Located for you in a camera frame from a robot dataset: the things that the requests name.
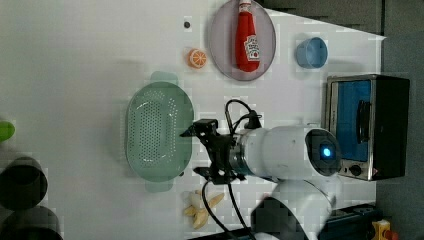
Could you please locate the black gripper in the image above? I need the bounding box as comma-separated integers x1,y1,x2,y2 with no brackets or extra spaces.
180,125,246,185

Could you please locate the green plastic strainer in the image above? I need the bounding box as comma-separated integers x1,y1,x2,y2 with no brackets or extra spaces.
125,71,194,193

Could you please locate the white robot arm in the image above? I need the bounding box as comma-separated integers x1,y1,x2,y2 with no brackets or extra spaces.
181,122,341,240

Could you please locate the peeled banana toy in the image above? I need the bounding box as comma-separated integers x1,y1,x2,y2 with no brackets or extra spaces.
183,190,225,230

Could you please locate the orange slice toy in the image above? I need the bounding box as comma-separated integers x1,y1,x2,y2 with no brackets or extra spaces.
187,49,207,69

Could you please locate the grey round plate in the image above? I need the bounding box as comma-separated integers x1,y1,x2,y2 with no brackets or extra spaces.
208,0,276,81

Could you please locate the red ketchup bottle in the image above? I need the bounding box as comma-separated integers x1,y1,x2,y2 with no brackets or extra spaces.
234,0,260,72

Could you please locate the blue plastic bowl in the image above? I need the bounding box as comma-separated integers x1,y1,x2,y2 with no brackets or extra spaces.
295,37,328,69

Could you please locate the black toaster oven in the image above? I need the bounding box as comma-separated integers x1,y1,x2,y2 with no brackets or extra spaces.
324,74,410,181

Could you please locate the black cup lower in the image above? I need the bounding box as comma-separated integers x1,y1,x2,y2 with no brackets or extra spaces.
1,206,64,240

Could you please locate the black cup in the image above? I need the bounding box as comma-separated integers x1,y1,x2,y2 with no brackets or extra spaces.
1,206,64,240
0,157,48,211

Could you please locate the black cup upper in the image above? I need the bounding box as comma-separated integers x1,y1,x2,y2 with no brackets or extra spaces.
0,157,48,211

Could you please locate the green marker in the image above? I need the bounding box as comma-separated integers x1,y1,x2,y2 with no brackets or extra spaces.
0,121,15,142

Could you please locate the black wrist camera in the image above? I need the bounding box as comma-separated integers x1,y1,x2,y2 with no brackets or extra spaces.
193,119,218,136

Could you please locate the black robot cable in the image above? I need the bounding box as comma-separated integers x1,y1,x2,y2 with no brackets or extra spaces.
199,98,264,240

